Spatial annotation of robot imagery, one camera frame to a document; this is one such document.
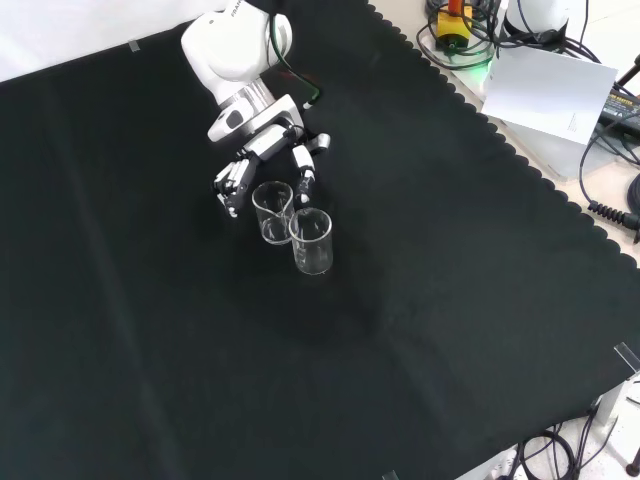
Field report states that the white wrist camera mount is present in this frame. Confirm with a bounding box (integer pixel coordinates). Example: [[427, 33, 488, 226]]
[[207, 93, 304, 144]]

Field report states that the white power strip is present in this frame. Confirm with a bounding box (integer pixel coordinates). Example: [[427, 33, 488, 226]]
[[472, 447, 522, 480]]

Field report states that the black power adapter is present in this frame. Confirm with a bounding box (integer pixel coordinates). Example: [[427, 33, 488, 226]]
[[598, 85, 640, 129]]

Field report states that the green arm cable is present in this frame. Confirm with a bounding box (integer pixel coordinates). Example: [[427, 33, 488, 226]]
[[266, 12, 324, 109]]

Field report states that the clear glass beaker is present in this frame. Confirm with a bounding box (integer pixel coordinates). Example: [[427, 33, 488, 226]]
[[251, 180, 297, 247], [287, 207, 335, 277]]

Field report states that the black coiled cable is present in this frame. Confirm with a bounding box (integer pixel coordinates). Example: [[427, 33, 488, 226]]
[[587, 199, 640, 232]]

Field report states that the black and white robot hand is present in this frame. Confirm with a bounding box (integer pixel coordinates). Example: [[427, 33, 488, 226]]
[[213, 123, 332, 220]]

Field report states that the yellow stop button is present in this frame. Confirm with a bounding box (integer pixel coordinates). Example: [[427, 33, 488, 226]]
[[436, 0, 475, 52]]

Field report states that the black bench cloth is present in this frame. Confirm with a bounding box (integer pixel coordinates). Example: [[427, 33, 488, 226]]
[[0, 0, 640, 480]]

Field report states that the pale board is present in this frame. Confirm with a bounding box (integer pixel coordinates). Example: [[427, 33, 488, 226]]
[[480, 45, 620, 147]]

